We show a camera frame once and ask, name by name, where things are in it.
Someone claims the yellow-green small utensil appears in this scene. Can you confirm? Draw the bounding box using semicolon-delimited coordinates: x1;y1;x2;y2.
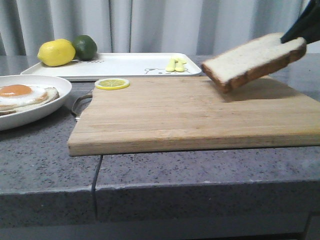
165;57;178;72
174;57;187;73

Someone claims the wooden cutting board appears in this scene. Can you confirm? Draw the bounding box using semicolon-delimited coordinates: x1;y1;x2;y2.
67;76;320;156

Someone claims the green lime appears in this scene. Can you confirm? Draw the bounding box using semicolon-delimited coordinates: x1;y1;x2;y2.
72;35;98;61

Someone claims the white rectangular tray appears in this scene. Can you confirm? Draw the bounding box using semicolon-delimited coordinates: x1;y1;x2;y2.
20;52;202;82

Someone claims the lemon slice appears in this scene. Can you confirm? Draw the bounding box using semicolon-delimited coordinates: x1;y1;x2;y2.
94;78;130;91

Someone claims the cutting board strap handle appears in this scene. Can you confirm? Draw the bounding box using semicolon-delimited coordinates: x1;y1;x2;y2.
70;92;93;121

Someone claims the bread slice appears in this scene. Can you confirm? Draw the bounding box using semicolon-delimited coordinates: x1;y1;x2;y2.
0;87;60;116
201;32;307;93

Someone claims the fried egg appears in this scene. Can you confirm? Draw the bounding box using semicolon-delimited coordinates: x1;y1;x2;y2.
0;84;49;110

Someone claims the yellow lemon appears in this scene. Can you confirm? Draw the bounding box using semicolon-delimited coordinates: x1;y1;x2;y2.
37;38;76;67

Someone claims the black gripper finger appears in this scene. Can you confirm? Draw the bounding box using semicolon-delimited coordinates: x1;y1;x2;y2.
280;0;320;44

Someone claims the grey curtain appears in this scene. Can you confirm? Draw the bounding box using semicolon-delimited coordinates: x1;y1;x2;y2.
0;0;307;56

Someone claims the white oval plate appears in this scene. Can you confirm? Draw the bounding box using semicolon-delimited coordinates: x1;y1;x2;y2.
0;75;72;131

